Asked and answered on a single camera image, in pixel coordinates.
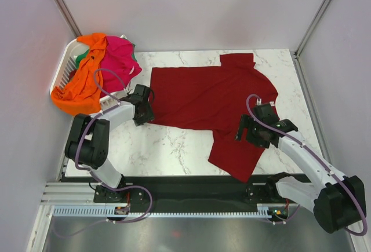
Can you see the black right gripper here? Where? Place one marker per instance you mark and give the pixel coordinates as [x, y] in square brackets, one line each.
[247, 121]

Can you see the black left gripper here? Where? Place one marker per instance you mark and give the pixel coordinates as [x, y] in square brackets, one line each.
[149, 116]

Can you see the dark red t shirt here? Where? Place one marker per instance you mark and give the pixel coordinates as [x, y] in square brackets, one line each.
[213, 98]

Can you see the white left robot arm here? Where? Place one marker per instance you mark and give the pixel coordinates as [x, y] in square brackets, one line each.
[88, 141]

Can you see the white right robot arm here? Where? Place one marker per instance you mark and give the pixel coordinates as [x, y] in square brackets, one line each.
[336, 200]

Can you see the pink t shirt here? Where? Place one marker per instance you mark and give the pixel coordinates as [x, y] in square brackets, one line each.
[119, 58]

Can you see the orange t shirt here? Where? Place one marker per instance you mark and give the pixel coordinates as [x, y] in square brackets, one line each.
[81, 95]

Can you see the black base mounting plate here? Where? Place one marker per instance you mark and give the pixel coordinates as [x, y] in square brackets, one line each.
[192, 193]

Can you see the green t shirt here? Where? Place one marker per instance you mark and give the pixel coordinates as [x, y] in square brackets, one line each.
[82, 58]

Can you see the white plastic laundry basket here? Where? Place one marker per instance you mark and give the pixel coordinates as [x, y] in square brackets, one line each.
[109, 66]

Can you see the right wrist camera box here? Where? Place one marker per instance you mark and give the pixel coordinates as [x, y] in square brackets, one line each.
[265, 113]

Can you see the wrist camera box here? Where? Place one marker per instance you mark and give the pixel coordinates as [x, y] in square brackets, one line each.
[265, 113]
[141, 93]

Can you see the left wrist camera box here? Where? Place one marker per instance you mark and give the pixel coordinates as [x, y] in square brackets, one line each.
[141, 93]

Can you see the right vertical aluminium post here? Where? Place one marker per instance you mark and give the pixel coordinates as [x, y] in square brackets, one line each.
[318, 16]

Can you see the vertical aluminium post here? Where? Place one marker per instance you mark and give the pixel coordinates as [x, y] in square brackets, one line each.
[63, 8]
[318, 16]

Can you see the white slotted cable duct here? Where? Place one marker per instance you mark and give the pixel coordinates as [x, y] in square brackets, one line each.
[261, 211]

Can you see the aluminium frame rail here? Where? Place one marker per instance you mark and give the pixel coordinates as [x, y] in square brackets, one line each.
[67, 193]

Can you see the left vertical aluminium post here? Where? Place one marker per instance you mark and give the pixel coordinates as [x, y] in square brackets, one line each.
[63, 8]

